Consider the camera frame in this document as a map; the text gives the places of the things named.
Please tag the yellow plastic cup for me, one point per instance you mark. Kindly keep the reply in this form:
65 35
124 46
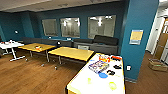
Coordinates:
89 80

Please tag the yellow colander bowl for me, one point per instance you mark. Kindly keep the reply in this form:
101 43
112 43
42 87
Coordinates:
112 86

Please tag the white paper sign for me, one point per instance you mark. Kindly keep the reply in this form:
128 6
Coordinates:
83 47

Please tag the black sofa back cushion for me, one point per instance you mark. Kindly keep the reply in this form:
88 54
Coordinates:
106 40

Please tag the colourful board game box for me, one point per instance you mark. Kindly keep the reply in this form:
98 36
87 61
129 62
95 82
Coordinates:
98 66

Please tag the interior glass window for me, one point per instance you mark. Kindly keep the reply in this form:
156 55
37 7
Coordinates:
70 27
101 26
50 27

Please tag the flat red box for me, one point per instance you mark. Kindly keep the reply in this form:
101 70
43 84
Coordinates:
116 58

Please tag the yellow air hockey table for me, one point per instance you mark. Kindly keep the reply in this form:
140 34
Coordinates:
96 83

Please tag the dark grey low sofa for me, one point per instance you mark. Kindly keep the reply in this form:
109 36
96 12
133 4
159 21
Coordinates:
46 41

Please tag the small orange toy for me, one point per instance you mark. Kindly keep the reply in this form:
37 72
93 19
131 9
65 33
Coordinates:
38 48

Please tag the small white table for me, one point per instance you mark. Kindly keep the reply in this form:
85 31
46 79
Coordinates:
10 45

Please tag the brown cardboard box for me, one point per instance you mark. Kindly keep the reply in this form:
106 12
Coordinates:
158 65

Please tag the grey wall sofa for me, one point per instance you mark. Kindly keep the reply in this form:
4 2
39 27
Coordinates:
100 49

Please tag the white wall outlet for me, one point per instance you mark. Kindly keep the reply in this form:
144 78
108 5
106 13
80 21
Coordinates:
128 67

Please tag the pale yellow wall sign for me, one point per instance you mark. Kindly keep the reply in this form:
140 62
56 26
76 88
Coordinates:
136 37

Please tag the small white wall switch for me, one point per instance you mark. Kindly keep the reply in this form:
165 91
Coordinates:
16 32

